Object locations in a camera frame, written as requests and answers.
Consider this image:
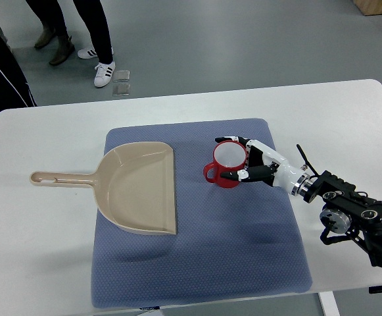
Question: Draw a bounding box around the wooden box corner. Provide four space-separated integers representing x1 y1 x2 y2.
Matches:
353 0 382 16

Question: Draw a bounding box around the olive brown boot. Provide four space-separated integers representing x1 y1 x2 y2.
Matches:
49 35 75 66
34 28 56 49

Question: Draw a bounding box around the beige plastic dustpan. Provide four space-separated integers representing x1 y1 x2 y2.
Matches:
30 142 177 235

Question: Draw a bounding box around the white striped sneaker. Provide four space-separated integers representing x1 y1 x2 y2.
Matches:
77 47 114 61
94 61 116 88

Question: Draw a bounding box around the blue quilted mat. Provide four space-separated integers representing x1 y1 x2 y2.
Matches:
91 118 312 308

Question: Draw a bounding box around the upper metal floor plate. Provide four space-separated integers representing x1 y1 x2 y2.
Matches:
112 70 130 82

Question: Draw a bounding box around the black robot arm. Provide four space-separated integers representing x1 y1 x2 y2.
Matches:
297 145 382 268

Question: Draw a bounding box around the white table leg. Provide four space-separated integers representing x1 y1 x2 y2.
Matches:
318 291 340 316

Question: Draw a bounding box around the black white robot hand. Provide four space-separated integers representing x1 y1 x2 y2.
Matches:
215 136 310 196

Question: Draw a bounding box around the red mug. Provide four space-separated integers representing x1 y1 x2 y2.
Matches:
203 140 247 189

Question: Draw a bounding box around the lower metal floor plate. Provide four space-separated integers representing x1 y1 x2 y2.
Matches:
112 84 131 96

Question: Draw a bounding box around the person in black trousers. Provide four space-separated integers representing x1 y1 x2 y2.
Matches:
26 1 113 64

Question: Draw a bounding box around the metal floor plate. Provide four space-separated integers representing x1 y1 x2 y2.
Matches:
112 84 131 96
112 70 130 82

